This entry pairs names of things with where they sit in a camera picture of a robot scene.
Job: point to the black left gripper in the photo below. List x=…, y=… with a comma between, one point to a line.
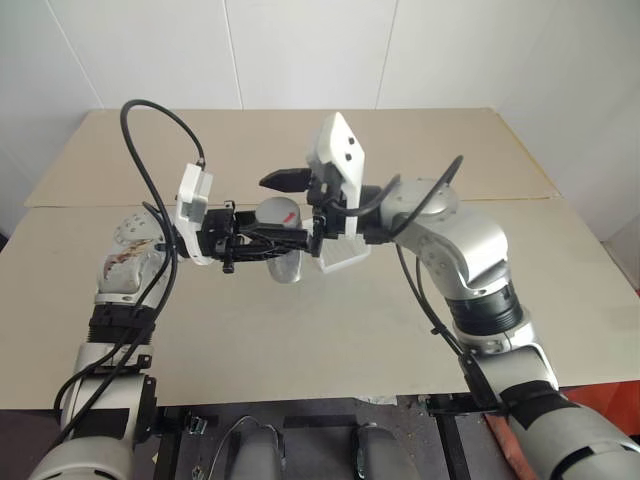
x=219, y=235

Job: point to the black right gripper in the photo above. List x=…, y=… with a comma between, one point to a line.
x=322, y=197

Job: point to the silver jar lid red arrow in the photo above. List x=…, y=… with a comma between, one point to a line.
x=277, y=212

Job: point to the silver metal jar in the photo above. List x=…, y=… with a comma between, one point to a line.
x=283, y=271

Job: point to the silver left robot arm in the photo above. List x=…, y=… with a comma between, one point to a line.
x=125, y=272

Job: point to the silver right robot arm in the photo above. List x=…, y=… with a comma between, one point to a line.
x=475, y=240

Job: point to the small metal clip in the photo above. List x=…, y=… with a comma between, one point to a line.
x=197, y=425

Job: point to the grey rounded robot leg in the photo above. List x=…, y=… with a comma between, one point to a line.
x=260, y=450
x=385, y=455

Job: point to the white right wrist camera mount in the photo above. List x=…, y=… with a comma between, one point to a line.
x=345, y=145

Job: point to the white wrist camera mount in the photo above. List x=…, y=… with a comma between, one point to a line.
x=345, y=145
x=192, y=200

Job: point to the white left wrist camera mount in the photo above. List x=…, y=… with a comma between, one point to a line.
x=192, y=200

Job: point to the black metal table frame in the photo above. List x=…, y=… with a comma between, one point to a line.
x=450, y=440

